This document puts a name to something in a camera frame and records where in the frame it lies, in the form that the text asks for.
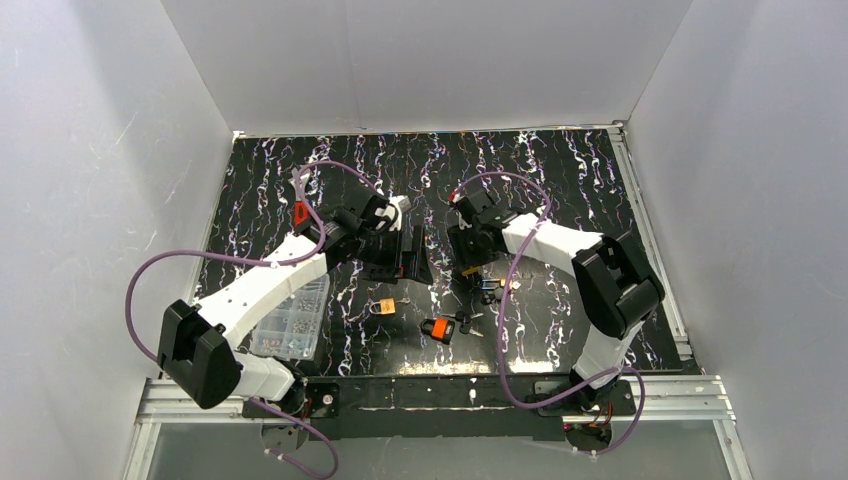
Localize small brass padlock with figurine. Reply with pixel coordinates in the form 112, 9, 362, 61
479, 278, 521, 292

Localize brass padlock with steel shackle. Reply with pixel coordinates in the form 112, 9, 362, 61
369, 298, 396, 316

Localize black-headed keys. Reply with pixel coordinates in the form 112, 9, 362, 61
442, 311, 483, 337

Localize orange black Opel padlock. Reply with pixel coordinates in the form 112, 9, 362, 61
419, 318, 456, 345

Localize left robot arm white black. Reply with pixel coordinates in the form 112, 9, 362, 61
155, 188, 433, 409

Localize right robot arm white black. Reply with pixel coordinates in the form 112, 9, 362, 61
448, 191, 666, 409

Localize clear plastic screw box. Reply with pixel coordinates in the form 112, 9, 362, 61
248, 274, 330, 361

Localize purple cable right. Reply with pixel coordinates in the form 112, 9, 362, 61
452, 172, 647, 458

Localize purple cable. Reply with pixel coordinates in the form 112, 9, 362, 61
124, 160, 379, 480
452, 172, 647, 458

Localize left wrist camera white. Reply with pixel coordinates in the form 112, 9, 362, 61
376, 195, 411, 233

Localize grey white figurine keychain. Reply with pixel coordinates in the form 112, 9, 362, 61
480, 289, 503, 305

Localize black base frame front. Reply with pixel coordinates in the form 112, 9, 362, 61
271, 374, 637, 441

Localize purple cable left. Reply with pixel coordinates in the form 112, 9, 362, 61
124, 160, 379, 480

